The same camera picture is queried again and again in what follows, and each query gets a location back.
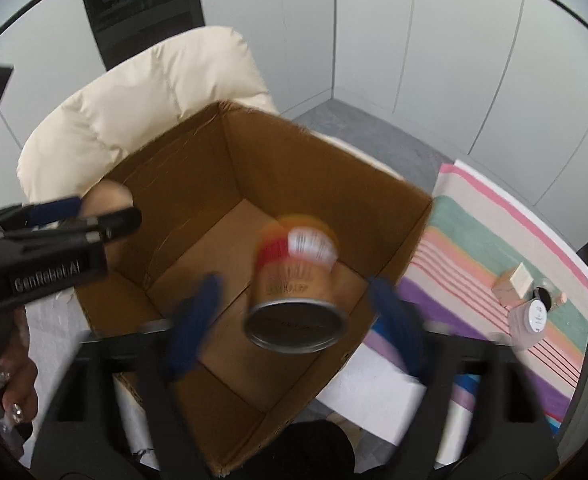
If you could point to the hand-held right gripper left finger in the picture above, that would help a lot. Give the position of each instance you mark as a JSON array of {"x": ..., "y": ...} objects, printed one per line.
[{"x": 193, "y": 325}]

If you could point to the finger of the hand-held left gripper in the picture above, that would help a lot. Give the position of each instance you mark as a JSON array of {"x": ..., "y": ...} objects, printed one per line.
[
  {"x": 56, "y": 211},
  {"x": 118, "y": 222}
]

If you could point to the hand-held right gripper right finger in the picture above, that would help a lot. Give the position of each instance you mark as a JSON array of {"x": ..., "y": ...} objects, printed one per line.
[{"x": 399, "y": 330}]

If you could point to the peach powder puff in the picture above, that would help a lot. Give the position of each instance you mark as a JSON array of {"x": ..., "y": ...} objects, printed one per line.
[{"x": 106, "y": 200}]

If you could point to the brown jar silver lid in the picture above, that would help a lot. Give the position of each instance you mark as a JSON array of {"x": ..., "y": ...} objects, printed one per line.
[{"x": 294, "y": 285}]

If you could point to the small beige box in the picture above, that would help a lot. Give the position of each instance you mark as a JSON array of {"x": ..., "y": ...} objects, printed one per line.
[{"x": 511, "y": 282}]

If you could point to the translucent white plastic container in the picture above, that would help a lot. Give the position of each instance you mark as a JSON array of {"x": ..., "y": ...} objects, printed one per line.
[{"x": 529, "y": 322}]

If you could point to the black round compact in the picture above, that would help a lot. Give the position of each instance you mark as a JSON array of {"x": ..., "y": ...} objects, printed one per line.
[{"x": 543, "y": 294}]

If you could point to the glass bottle with pink cap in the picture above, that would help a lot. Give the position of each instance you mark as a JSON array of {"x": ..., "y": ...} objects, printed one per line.
[{"x": 559, "y": 301}]

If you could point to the brown cardboard box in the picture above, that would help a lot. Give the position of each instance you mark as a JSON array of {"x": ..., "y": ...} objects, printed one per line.
[{"x": 324, "y": 185}]

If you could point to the person's left hand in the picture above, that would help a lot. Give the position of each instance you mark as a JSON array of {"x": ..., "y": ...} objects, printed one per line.
[{"x": 21, "y": 375}]

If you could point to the white table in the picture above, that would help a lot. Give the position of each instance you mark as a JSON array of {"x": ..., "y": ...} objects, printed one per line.
[{"x": 374, "y": 395}]

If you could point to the cream puffy jacket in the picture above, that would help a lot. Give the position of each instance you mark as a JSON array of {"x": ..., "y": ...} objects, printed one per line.
[{"x": 123, "y": 100}]

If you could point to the person's black trouser leg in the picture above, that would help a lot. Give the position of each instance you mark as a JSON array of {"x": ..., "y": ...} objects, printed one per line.
[{"x": 319, "y": 447}]

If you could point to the dark glass panel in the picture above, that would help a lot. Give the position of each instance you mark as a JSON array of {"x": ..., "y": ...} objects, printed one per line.
[{"x": 138, "y": 10}]

